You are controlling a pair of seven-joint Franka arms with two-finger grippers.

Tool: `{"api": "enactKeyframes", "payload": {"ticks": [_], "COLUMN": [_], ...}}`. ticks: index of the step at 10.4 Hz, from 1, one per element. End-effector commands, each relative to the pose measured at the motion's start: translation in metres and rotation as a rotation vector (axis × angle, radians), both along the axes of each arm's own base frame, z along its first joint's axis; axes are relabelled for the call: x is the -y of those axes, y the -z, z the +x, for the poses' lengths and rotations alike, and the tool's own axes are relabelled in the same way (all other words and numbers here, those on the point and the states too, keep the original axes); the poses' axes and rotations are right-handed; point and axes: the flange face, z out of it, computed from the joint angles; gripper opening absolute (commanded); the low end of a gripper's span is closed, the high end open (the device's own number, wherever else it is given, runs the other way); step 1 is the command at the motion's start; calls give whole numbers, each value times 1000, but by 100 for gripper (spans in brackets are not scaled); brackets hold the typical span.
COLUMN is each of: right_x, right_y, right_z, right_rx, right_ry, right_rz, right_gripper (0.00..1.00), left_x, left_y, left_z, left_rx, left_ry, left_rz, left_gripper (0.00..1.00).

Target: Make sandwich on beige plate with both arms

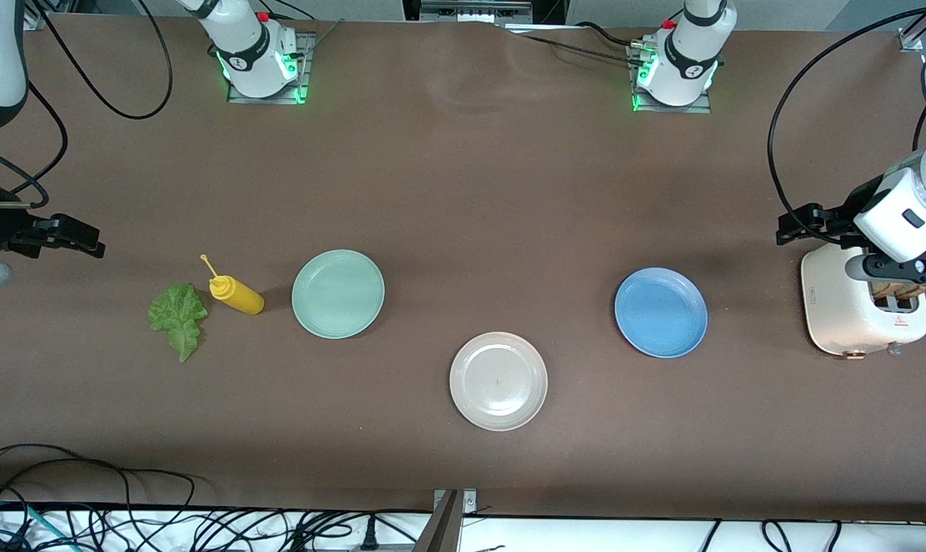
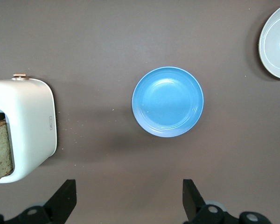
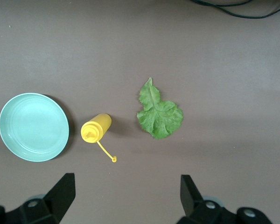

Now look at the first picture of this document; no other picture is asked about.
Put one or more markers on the black and silver device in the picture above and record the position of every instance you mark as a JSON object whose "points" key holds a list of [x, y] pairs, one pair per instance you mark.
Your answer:
{"points": [[471, 11]]}

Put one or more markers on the short aluminium profile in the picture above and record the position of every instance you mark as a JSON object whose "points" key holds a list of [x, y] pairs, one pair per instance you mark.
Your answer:
{"points": [[911, 40]]}

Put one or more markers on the green lettuce leaf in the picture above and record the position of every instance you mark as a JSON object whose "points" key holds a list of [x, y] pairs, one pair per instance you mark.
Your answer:
{"points": [[175, 314]]}

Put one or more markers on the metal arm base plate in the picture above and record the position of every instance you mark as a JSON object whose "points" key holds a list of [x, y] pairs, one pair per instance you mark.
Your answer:
{"points": [[303, 77], [701, 108]]}

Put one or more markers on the grey metal bracket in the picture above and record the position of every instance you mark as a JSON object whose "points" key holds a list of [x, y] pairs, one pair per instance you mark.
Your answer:
{"points": [[469, 502]]}

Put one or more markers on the yellow squeeze bottle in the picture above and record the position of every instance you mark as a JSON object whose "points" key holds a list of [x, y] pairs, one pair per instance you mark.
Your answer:
{"points": [[237, 295]]}

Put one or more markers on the long aluminium frame rail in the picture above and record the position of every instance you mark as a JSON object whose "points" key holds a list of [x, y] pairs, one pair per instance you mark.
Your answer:
{"points": [[35, 23]]}

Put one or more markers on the black power plug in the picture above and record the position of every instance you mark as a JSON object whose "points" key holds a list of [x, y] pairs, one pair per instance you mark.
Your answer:
{"points": [[369, 540]]}

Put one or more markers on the cream toaster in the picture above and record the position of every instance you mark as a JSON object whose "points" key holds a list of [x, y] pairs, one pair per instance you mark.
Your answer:
{"points": [[838, 307]]}

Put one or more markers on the blue plate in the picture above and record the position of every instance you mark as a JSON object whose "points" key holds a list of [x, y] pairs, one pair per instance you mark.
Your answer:
{"points": [[661, 313]]}

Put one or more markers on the mint green plate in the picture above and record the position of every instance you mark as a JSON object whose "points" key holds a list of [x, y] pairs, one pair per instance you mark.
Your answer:
{"points": [[338, 294]]}

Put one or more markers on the beige plate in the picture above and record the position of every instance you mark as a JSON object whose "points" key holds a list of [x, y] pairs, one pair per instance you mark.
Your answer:
{"points": [[498, 381]]}

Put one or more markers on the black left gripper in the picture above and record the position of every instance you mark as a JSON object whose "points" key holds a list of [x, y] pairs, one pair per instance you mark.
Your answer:
{"points": [[841, 221]]}

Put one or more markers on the dark metal post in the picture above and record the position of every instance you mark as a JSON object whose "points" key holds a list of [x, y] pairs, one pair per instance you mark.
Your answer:
{"points": [[440, 529]]}

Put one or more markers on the brown table mat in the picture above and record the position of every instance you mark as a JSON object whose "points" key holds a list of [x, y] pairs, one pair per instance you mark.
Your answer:
{"points": [[463, 192]]}

